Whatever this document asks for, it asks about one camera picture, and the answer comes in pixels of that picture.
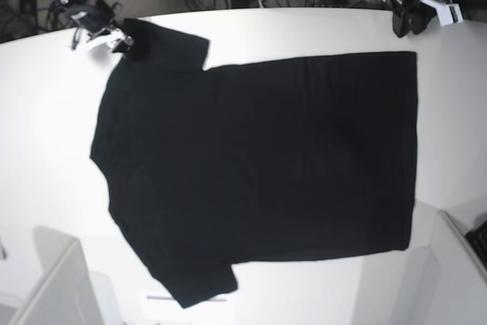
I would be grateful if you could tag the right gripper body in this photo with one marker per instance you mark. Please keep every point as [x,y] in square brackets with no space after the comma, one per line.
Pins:
[95,16]

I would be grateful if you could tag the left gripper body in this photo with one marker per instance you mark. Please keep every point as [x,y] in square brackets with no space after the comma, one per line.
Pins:
[410,16]

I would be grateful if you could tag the black T-shirt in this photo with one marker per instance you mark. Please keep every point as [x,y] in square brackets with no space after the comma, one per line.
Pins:
[302,159]

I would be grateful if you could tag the black keyboard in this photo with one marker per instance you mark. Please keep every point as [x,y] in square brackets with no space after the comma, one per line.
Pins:
[477,239]

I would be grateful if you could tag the left white partition panel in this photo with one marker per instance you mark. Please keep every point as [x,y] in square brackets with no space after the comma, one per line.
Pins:
[64,294]

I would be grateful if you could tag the white partition panel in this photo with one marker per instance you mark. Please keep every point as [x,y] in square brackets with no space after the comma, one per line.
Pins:
[444,282]
[64,294]

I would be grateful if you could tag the right white partition panel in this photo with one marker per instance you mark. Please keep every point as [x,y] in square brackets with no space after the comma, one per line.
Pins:
[444,282]

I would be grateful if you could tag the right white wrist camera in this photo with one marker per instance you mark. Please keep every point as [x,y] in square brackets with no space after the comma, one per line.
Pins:
[84,46]

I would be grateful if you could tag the table cable slot cover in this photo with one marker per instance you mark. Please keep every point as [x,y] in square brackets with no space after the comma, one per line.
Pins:
[190,298]

